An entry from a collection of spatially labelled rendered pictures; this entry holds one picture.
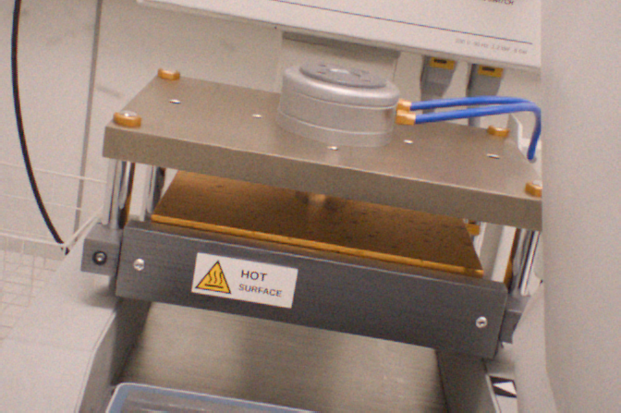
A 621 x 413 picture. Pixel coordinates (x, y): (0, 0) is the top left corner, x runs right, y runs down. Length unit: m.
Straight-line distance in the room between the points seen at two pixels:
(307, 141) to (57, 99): 0.70
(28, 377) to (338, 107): 0.24
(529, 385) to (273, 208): 0.45
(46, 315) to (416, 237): 0.23
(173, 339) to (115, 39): 0.59
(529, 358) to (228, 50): 1.03
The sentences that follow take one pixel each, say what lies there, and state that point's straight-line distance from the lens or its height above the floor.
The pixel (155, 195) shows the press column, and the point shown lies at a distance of 0.75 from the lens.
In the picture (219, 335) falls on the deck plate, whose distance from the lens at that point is 0.75.
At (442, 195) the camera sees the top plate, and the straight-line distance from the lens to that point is 0.58.
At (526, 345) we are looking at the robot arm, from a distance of 0.20.
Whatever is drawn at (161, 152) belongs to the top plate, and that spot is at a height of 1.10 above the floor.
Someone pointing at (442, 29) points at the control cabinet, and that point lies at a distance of 0.78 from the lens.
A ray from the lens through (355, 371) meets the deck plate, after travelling 0.73.
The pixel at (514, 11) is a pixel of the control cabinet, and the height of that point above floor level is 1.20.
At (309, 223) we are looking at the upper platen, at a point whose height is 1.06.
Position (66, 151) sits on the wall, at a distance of 1.29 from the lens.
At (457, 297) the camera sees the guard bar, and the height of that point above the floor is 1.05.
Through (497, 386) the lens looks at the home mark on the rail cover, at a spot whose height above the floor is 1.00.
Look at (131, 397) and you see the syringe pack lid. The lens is 0.51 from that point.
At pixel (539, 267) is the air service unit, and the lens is 0.84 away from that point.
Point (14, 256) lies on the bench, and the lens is 1.32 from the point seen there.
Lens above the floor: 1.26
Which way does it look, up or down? 16 degrees down
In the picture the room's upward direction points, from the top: 10 degrees clockwise
